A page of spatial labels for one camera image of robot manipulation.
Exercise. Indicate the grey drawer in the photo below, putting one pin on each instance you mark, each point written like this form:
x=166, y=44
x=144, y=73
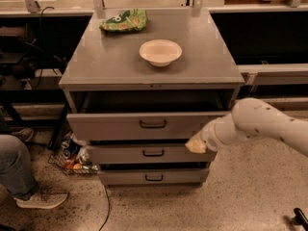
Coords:
x=153, y=177
x=139, y=126
x=146, y=153

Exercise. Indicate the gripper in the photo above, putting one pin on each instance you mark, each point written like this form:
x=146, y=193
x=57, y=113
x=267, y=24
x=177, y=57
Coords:
x=210, y=138

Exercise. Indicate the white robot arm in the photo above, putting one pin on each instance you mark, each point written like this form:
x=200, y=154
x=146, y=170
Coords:
x=251, y=118

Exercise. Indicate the grey middle drawer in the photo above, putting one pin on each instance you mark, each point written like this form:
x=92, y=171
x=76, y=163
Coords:
x=146, y=153

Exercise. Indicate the black machine on shelf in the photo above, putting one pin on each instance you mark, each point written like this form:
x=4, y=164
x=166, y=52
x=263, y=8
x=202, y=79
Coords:
x=23, y=59

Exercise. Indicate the person's leg in jeans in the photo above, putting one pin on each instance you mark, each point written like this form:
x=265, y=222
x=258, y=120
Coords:
x=15, y=168

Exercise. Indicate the black caster wheel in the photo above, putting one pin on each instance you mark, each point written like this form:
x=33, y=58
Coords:
x=300, y=218

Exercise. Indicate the white sneaker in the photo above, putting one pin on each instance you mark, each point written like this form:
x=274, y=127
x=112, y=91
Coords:
x=43, y=200

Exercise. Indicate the grey metal drawer cabinet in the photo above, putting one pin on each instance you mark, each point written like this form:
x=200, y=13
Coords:
x=107, y=75

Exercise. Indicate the white bowl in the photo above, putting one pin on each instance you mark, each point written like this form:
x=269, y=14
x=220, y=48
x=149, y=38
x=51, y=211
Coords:
x=160, y=52

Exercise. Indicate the grey top drawer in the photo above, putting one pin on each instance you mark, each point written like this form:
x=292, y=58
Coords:
x=139, y=126

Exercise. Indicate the wire basket with cans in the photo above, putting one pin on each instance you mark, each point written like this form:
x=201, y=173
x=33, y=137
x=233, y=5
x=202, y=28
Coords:
x=72, y=157

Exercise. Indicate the grey bottom drawer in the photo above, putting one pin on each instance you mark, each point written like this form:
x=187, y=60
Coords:
x=153, y=177

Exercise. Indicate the green chip bag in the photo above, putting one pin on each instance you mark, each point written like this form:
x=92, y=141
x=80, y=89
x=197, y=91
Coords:
x=133, y=20

